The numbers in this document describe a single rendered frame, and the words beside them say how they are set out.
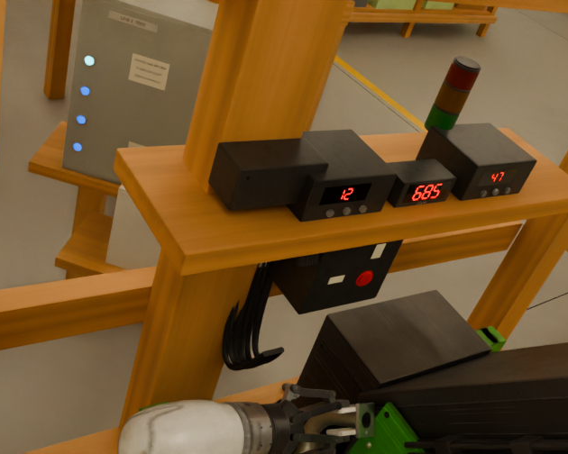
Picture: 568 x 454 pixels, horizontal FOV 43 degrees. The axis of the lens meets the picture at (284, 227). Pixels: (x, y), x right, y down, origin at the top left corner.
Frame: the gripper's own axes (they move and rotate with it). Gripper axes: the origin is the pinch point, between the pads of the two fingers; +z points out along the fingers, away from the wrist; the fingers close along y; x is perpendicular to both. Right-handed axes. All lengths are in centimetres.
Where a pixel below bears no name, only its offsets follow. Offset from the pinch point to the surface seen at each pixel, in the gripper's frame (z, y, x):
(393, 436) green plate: 4.3, -2.4, -6.2
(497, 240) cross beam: 69, 37, 11
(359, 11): 361, 286, 302
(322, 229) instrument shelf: -16.1, 29.4, -9.5
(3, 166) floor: 46, 92, 261
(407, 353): 19.1, 10.4, 1.8
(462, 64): 10, 59, -18
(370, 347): 12.7, 11.6, 5.5
